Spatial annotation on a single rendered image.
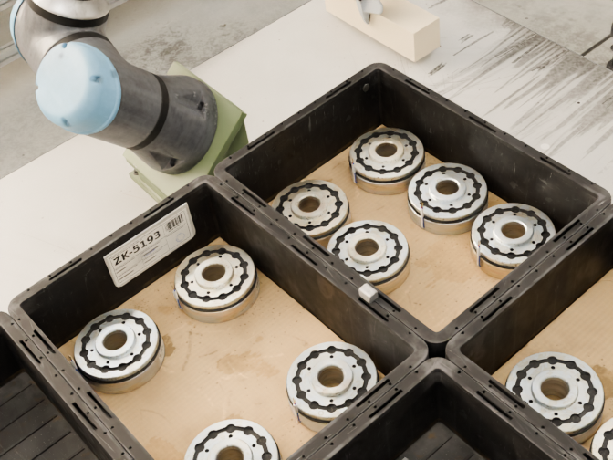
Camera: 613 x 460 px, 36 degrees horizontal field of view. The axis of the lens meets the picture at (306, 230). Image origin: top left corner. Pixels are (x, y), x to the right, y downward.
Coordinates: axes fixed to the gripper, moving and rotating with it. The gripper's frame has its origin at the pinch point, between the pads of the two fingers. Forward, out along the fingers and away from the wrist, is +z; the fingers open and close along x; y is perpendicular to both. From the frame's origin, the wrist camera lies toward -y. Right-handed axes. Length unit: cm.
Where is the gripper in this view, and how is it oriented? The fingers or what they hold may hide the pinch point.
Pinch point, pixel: (379, 7)
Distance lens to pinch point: 175.7
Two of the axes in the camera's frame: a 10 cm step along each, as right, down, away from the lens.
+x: 7.7, -5.2, 3.7
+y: 6.3, 5.1, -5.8
